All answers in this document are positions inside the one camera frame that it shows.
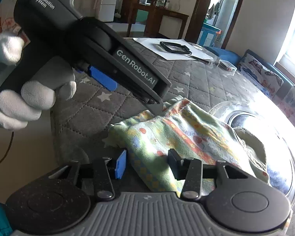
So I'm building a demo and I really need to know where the quilted grey table cover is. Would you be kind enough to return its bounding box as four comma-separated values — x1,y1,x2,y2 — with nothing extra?
50,37,295,236

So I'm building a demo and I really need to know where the blue sofa bench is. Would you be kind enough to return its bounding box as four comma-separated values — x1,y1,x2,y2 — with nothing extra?
205,46,294,99

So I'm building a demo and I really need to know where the white refrigerator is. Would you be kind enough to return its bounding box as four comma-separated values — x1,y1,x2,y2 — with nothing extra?
95,0,117,22

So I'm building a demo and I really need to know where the round black glass turntable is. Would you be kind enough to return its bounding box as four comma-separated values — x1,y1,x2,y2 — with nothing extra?
209,101,295,204

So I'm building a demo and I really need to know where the green patterned child shirt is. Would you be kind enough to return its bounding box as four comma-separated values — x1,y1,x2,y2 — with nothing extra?
103,95,270,195

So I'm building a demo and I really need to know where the butterfly cushion far left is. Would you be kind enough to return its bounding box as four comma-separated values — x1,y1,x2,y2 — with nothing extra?
238,53,284,99

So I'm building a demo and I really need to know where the small transparent card box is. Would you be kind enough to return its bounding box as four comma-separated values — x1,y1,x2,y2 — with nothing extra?
218,59,237,72

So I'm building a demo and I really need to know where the left white gloved hand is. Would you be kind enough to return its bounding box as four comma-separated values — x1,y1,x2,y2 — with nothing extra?
0,32,77,131

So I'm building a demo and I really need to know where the white paper sheet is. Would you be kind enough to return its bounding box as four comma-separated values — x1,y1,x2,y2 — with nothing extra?
133,38,213,61

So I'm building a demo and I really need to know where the black cable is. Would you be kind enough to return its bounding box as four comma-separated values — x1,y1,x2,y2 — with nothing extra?
0,131,15,173

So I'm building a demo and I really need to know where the blue small cabinet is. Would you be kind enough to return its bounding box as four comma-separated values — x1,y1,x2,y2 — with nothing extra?
197,23,222,47

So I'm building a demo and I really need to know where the dark wooden cabinet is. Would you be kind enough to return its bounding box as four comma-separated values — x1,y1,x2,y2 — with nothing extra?
121,0,189,38

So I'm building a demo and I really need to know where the black rectangular frame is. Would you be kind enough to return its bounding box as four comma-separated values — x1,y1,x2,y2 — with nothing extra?
160,41,192,55

